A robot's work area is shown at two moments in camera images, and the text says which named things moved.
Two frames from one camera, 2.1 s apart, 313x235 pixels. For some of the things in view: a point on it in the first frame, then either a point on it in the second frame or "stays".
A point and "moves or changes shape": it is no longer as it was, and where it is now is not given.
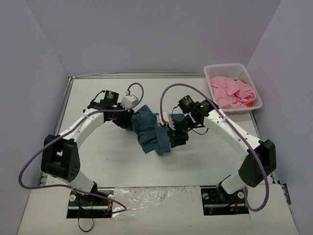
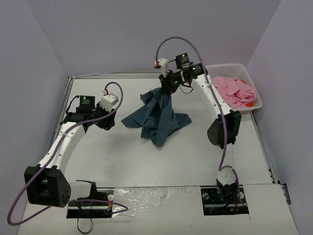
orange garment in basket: x=251 y=104 stays
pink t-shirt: x=231 y=94 stays
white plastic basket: x=235 y=71 stays
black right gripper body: x=178 y=132 to x=167 y=86
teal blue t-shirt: x=151 y=135 moves or changes shape
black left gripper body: x=125 y=118 to x=107 y=120
